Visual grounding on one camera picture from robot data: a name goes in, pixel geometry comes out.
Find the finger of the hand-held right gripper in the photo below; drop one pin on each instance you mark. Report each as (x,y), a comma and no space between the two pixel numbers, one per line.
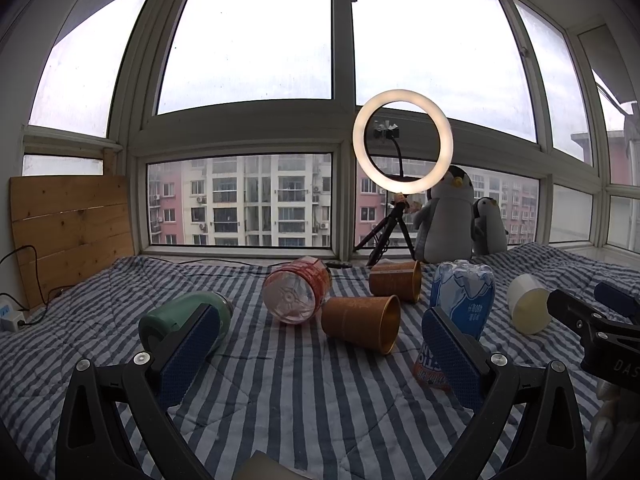
(575,311)
(620,297)

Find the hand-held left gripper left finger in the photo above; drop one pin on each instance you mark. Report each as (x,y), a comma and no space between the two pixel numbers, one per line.
(189,356)

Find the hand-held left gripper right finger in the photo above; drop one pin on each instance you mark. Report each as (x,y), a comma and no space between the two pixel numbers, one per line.
(456,360)

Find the white plastic cup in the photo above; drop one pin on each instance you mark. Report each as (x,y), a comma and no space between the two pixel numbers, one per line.
(529,305)

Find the brown paper cup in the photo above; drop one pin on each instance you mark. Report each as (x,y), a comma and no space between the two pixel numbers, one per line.
(357,322)
(394,280)

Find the person's right hand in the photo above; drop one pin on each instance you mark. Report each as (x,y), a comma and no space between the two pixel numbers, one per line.
(611,420)

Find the orange snack can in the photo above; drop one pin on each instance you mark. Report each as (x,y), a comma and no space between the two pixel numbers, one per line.
(425,367)

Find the blue label water bottle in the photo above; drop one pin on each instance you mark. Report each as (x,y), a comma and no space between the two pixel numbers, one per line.
(462,292)

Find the small grey penguin plush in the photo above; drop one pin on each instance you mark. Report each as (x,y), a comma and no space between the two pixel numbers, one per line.
(489,227)

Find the red label plastic bottle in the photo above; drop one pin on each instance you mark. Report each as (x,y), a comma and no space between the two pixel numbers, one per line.
(296,290)

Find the blue striped blanket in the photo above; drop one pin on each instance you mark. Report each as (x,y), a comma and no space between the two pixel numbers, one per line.
(310,395)

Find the beige flat object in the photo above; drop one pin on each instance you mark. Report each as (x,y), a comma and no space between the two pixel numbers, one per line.
(267,467)

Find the large grey penguin plush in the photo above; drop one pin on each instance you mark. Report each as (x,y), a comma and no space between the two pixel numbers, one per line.
(447,215)

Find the black tripod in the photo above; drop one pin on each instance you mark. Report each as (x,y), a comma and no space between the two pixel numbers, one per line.
(395,222)

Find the wooden board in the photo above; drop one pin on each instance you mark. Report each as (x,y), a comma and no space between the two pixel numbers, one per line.
(70,230)

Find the white power strip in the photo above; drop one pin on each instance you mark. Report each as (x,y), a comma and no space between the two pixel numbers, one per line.
(9,316)

